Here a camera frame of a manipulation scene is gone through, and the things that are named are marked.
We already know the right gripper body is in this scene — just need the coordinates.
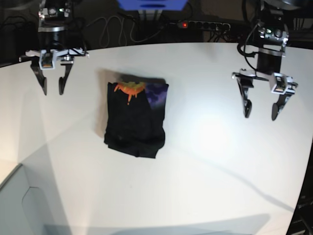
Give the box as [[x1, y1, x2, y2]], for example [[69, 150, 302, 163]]
[[19, 48, 89, 62]]

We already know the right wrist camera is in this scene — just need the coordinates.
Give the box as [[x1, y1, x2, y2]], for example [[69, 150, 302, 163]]
[[39, 52, 56, 70]]

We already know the black T-shirt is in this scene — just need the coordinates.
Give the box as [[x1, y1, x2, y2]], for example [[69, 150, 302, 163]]
[[104, 74, 169, 159]]

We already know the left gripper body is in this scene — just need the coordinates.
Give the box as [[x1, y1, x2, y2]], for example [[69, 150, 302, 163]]
[[232, 69, 298, 94]]

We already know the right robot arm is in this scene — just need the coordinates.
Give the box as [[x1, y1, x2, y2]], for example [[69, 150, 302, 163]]
[[19, 0, 89, 95]]

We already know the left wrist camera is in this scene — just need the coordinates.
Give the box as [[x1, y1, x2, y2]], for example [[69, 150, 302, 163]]
[[268, 73, 288, 94]]

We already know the grey cable on floor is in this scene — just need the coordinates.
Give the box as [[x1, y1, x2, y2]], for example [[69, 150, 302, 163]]
[[85, 14, 162, 47]]

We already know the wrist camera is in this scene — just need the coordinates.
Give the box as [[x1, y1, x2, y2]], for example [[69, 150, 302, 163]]
[[39, 52, 56, 70], [268, 73, 288, 94]]

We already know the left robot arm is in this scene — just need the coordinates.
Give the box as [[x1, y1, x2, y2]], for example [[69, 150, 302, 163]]
[[232, 0, 303, 120]]

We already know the black power strip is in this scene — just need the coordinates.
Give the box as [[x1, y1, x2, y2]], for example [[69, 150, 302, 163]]
[[177, 21, 231, 32]]

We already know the blue box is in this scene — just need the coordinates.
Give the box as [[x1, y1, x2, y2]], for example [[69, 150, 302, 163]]
[[117, 0, 187, 11]]

